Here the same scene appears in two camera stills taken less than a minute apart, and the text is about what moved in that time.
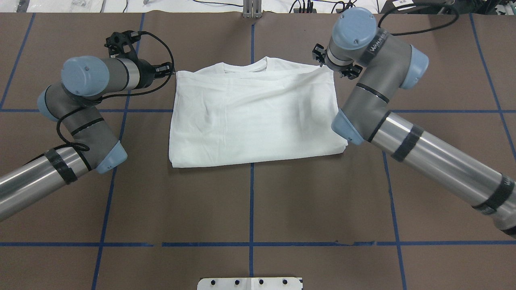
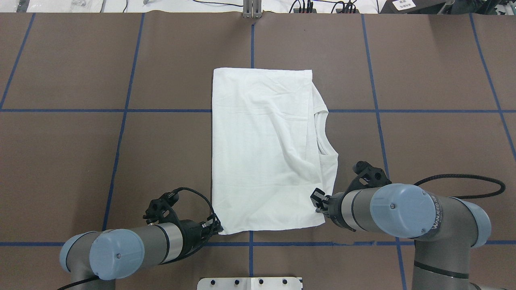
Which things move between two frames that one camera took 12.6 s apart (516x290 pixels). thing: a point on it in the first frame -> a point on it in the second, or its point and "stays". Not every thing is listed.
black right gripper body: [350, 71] -> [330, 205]
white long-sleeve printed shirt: [236, 110] -> [266, 158]
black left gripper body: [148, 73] -> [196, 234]
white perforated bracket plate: [250, 283] stays
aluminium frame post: [252, 9] stays
